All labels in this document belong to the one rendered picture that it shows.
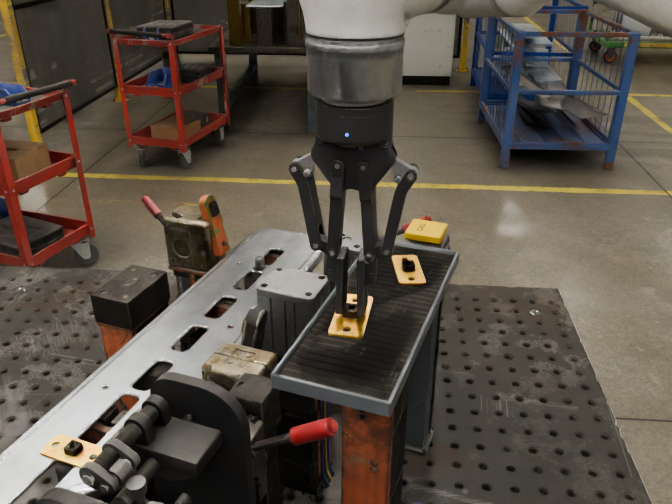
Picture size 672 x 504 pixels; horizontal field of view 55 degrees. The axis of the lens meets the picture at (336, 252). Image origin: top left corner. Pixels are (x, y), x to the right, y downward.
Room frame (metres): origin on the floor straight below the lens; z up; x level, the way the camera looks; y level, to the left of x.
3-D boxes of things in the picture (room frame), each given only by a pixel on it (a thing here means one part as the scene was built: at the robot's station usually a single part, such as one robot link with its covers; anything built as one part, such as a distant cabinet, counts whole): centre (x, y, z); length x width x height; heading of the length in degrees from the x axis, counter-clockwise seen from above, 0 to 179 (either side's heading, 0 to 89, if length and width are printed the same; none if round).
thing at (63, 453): (0.62, 0.34, 1.01); 0.08 x 0.04 x 0.01; 69
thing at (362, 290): (0.61, -0.03, 1.26); 0.03 x 0.01 x 0.07; 169
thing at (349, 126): (0.61, -0.02, 1.42); 0.08 x 0.07 x 0.09; 79
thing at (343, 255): (0.61, -0.01, 1.26); 0.03 x 0.01 x 0.07; 169
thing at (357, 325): (0.61, -0.02, 1.22); 0.08 x 0.04 x 0.01; 169
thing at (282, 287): (0.87, 0.07, 0.90); 0.13 x 0.10 x 0.41; 69
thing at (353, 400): (0.71, -0.06, 1.16); 0.37 x 0.14 x 0.02; 159
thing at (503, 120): (4.99, -1.62, 0.47); 1.20 x 0.80 x 0.95; 177
